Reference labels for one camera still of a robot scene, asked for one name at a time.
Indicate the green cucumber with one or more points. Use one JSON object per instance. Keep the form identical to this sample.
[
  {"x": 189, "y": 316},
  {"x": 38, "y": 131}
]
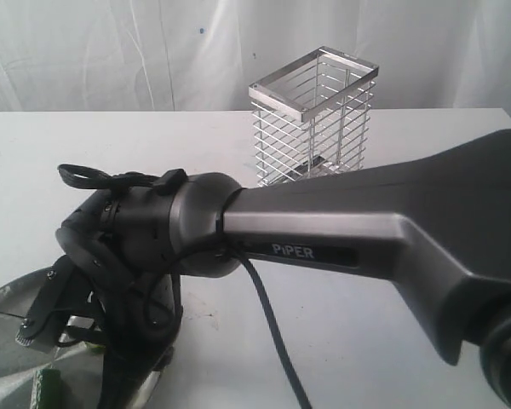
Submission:
[{"x": 46, "y": 389}]

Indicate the wire metal utensil rack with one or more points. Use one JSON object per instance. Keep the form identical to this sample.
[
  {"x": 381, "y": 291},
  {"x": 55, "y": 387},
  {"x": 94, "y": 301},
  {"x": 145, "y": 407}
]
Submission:
[{"x": 311, "y": 116}]

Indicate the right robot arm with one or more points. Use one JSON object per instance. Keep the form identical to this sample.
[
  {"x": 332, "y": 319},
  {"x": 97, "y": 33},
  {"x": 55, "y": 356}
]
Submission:
[{"x": 438, "y": 228}]

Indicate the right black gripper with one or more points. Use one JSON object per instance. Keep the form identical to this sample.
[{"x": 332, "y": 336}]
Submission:
[{"x": 142, "y": 325}]

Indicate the white backdrop curtain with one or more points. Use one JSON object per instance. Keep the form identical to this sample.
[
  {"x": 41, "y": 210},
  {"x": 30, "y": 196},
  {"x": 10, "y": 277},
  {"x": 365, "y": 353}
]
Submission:
[{"x": 203, "y": 55}]

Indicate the round stainless steel plate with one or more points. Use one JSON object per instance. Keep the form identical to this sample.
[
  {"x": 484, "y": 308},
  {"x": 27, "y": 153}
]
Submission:
[{"x": 81, "y": 371}]

